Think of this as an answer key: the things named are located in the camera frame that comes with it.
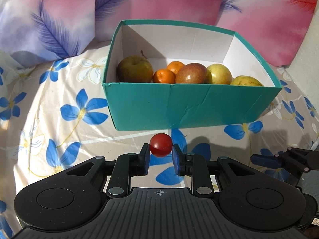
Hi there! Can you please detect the red cherry tomato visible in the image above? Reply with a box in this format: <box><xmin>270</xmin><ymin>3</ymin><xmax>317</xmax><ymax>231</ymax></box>
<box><xmin>149</xmin><ymin>133</ymin><xmax>172</xmax><ymax>158</ymax></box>

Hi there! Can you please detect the large yellow-green pear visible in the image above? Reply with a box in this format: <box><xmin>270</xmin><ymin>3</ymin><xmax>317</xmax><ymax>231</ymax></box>
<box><xmin>230</xmin><ymin>75</ymin><xmax>263</xmax><ymax>87</ymax></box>

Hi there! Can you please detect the red apple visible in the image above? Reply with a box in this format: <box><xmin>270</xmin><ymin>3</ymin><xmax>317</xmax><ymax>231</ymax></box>
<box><xmin>175</xmin><ymin>63</ymin><xmax>208</xmax><ymax>84</ymax></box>

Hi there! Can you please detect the orange tangerine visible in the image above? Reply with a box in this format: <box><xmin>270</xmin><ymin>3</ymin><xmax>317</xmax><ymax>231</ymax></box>
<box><xmin>166</xmin><ymin>61</ymin><xmax>185</xmax><ymax>74</ymax></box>
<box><xmin>153</xmin><ymin>69</ymin><xmax>175</xmax><ymax>84</ymax></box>

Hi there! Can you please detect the teal cardboard box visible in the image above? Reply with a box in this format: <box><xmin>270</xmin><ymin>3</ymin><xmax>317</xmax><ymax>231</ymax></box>
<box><xmin>102</xmin><ymin>20</ymin><xmax>282</xmax><ymax>131</ymax></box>

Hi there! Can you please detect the floral bed sheet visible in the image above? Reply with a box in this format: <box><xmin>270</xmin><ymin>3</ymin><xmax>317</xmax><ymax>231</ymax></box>
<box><xmin>1</xmin><ymin>46</ymin><xmax>318</xmax><ymax>238</ymax></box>

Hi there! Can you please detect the small yellow pear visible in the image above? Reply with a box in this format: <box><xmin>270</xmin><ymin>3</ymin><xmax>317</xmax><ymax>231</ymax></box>
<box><xmin>204</xmin><ymin>64</ymin><xmax>233</xmax><ymax>85</ymax></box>

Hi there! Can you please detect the green-brown apple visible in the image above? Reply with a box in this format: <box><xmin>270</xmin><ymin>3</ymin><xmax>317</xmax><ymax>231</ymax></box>
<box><xmin>116</xmin><ymin>56</ymin><xmax>154</xmax><ymax>83</ymax></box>

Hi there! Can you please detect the pink feather pillow right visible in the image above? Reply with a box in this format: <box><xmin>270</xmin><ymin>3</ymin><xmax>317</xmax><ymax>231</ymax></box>
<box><xmin>217</xmin><ymin>0</ymin><xmax>318</xmax><ymax>66</ymax></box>

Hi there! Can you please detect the pink feather pillow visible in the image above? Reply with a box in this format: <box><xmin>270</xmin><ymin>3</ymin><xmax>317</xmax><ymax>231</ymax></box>
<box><xmin>1</xmin><ymin>0</ymin><xmax>95</xmax><ymax>67</ymax></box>
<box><xmin>217</xmin><ymin>0</ymin><xmax>318</xmax><ymax>66</ymax></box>
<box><xmin>95</xmin><ymin>0</ymin><xmax>222</xmax><ymax>41</ymax></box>

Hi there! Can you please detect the pink feather pillow middle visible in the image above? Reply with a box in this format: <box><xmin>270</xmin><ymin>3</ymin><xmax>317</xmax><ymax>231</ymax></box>
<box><xmin>95</xmin><ymin>0</ymin><xmax>222</xmax><ymax>41</ymax></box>

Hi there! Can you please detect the pink feather pillow left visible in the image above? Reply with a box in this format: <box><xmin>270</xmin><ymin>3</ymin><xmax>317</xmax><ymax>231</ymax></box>
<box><xmin>1</xmin><ymin>0</ymin><xmax>95</xmax><ymax>67</ymax></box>

